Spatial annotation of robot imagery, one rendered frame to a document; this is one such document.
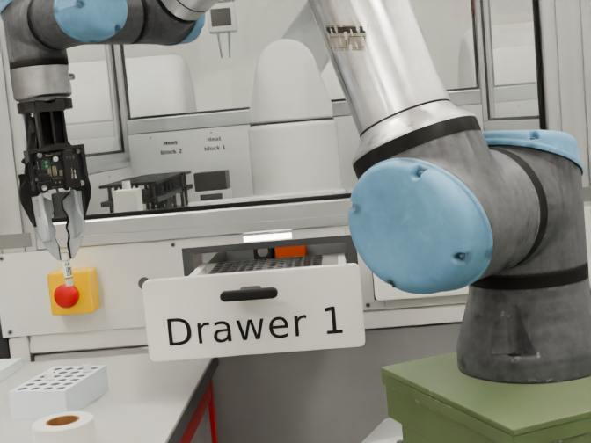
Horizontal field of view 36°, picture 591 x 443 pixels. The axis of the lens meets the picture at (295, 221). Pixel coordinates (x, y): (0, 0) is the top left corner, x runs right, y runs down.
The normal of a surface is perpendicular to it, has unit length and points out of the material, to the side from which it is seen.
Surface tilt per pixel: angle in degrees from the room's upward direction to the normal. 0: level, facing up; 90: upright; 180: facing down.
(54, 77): 88
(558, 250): 89
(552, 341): 72
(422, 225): 98
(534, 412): 1
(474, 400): 1
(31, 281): 90
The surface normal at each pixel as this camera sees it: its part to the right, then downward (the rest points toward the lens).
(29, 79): -0.14, 0.11
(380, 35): -0.06, -0.12
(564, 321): 0.24, -0.24
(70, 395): 0.97, -0.06
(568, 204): 0.73, 0.04
